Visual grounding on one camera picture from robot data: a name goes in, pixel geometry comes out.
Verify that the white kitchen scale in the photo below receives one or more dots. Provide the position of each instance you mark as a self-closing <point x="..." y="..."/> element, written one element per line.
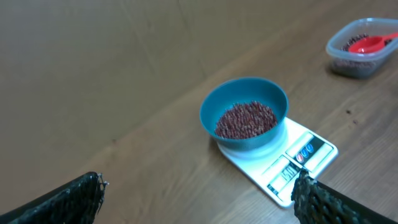
<point x="275" y="166"/>

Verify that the red scoop with blue handle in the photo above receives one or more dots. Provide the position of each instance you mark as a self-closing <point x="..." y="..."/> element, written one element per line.
<point x="371" y="44"/>

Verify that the blue bowl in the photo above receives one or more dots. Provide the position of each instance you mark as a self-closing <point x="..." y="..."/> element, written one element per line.
<point x="244" y="91"/>

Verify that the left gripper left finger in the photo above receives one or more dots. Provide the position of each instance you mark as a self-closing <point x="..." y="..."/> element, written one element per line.
<point x="77" y="201"/>

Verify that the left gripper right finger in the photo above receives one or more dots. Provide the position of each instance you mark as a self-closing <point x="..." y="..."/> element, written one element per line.
<point x="317" y="203"/>

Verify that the red beans in container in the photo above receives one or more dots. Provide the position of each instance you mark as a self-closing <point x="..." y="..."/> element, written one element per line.
<point x="350" y="66"/>

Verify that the red beans in bowl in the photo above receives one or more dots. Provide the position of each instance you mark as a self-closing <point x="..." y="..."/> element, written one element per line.
<point x="246" y="120"/>

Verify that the clear plastic container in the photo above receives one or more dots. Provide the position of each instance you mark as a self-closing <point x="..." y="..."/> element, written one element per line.
<point x="370" y="26"/>

